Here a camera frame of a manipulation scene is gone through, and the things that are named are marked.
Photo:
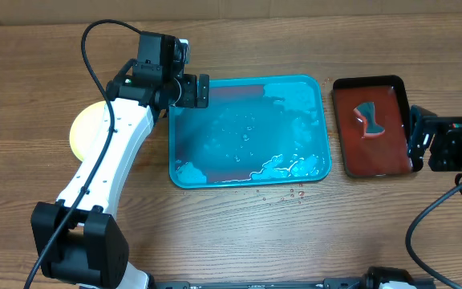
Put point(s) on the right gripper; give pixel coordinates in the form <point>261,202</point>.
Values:
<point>431,141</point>

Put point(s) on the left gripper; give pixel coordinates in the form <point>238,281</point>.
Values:
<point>190,99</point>

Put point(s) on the dark blue sponge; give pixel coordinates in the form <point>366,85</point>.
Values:
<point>365,114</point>

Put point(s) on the yellow-green plate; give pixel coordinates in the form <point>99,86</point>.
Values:
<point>84,129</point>

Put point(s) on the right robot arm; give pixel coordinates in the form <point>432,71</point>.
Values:
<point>405,108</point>

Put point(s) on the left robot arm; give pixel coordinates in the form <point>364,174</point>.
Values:
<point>77,238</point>

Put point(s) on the black red rectangular tray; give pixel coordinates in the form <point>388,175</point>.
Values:
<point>385,155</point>

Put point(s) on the teal plastic tray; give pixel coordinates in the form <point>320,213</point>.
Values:
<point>255,131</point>

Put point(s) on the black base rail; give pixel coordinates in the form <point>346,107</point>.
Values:
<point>328,283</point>

